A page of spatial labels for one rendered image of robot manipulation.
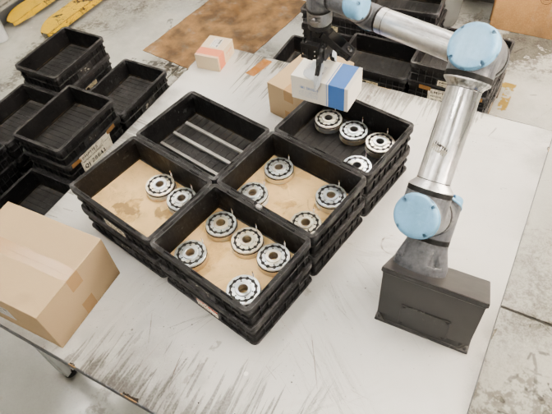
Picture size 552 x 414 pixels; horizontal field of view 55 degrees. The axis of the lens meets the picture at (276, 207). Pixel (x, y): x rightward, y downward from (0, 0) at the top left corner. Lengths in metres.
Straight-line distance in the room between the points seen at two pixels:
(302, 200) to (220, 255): 0.34
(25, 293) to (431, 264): 1.17
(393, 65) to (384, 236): 1.44
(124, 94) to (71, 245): 1.50
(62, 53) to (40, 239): 1.76
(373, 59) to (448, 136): 1.81
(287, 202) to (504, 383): 1.22
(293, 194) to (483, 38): 0.80
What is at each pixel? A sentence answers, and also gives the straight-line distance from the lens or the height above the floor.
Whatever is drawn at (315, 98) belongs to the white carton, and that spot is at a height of 1.07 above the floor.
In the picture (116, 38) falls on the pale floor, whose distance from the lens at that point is 4.37.
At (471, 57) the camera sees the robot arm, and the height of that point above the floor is 1.44.
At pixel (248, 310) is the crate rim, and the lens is 1.47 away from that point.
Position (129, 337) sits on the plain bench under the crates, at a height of 0.70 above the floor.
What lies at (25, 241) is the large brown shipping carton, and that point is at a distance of 1.87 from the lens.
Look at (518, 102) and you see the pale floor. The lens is 3.60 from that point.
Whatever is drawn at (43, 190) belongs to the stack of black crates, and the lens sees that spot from 2.94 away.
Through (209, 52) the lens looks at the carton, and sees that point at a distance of 2.59.
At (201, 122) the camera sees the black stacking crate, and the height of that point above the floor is 0.83.
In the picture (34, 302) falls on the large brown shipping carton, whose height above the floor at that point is 0.90.
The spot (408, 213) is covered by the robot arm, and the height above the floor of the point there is 1.15.
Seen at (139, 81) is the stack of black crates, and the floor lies 0.38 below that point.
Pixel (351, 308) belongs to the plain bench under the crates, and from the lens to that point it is 1.72.
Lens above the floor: 2.21
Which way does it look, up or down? 51 degrees down
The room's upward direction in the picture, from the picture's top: 7 degrees counter-clockwise
